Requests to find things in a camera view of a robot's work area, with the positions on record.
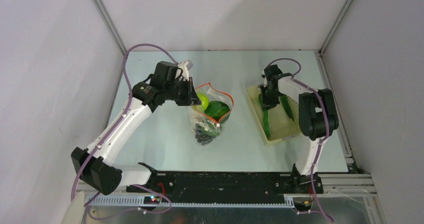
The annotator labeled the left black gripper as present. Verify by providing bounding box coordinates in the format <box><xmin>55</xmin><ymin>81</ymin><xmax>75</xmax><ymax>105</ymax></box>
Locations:
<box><xmin>164</xmin><ymin>77</ymin><xmax>202</xmax><ymax>106</ymax></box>

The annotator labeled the green apple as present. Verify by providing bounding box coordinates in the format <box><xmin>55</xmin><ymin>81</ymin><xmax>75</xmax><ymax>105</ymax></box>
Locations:
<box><xmin>193</xmin><ymin>93</ymin><xmax>210</xmax><ymax>112</ymax></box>

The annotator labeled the clear zip top bag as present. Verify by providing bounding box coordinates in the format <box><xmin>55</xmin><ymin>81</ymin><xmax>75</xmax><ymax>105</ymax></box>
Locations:
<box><xmin>187</xmin><ymin>82</ymin><xmax>234</xmax><ymax>146</ymax></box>

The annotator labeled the green bell pepper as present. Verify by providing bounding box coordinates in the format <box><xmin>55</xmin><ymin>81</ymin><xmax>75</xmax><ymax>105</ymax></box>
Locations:
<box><xmin>204</xmin><ymin>101</ymin><xmax>231</xmax><ymax>124</ymax></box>

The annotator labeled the dark purple grape bunch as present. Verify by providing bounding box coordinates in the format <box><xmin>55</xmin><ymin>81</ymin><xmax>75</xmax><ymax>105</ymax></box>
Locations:
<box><xmin>194</xmin><ymin>122</ymin><xmax>216</xmax><ymax>146</ymax></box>

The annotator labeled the green chili pepper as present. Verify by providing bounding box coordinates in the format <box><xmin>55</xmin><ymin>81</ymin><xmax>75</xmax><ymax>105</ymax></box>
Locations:
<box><xmin>258</xmin><ymin>94</ymin><xmax>270</xmax><ymax>140</ymax></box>

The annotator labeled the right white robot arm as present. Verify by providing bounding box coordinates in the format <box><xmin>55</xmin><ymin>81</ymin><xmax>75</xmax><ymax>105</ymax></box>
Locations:
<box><xmin>259</xmin><ymin>64</ymin><xmax>339</xmax><ymax>193</ymax></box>

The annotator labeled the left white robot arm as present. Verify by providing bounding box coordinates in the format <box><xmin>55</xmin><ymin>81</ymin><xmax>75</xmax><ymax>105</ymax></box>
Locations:
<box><xmin>70</xmin><ymin>60</ymin><xmax>201</xmax><ymax>195</ymax></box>

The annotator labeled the cream perforated plastic basket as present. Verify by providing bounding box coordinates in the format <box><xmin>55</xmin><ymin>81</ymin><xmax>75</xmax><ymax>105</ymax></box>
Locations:
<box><xmin>246</xmin><ymin>86</ymin><xmax>303</xmax><ymax>146</ymax></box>

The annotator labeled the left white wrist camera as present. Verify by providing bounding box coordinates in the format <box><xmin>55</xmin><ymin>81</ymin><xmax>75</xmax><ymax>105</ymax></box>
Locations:
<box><xmin>177</xmin><ymin>60</ymin><xmax>193</xmax><ymax>81</ymax></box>

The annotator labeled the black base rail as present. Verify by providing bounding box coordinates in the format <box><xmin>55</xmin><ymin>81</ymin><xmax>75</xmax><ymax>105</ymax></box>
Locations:
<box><xmin>144</xmin><ymin>171</ymin><xmax>324</xmax><ymax>204</ymax></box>

